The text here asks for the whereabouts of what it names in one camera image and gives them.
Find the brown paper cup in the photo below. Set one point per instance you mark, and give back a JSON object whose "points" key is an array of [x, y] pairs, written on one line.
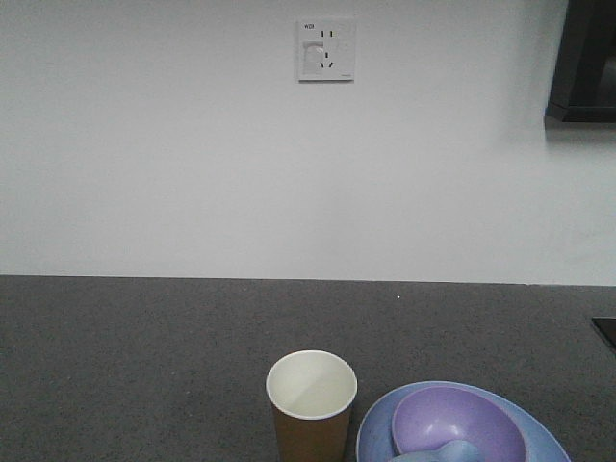
{"points": [[311, 393]]}

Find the purple bowl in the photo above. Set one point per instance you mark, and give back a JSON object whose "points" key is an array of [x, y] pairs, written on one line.
{"points": [[434, 416]]}

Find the light blue spoon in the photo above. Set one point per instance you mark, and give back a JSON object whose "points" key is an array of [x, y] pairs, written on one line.
{"points": [[453, 451]]}

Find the light blue plate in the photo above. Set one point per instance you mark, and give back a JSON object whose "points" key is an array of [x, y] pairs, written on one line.
{"points": [[374, 440]]}

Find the black cooktop edge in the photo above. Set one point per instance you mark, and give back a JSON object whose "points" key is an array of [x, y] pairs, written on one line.
{"points": [[607, 328]]}

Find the white wall socket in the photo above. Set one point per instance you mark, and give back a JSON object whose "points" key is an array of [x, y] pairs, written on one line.
{"points": [[325, 49]]}

